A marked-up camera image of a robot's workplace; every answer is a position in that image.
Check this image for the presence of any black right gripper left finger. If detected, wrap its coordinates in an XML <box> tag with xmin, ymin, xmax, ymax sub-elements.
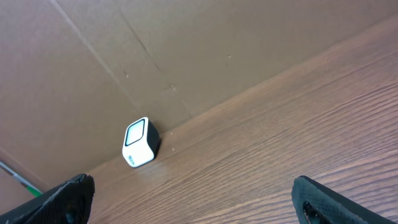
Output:
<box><xmin>1</xmin><ymin>174</ymin><xmax>95</xmax><ymax>224</ymax></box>

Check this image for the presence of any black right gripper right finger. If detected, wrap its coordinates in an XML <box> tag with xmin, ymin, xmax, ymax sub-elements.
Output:
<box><xmin>292</xmin><ymin>175</ymin><xmax>394</xmax><ymax>224</ymax></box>

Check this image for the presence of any white barcode scanner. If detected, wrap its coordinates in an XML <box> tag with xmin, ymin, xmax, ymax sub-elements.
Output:
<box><xmin>122</xmin><ymin>117</ymin><xmax>160</xmax><ymax>168</ymax></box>

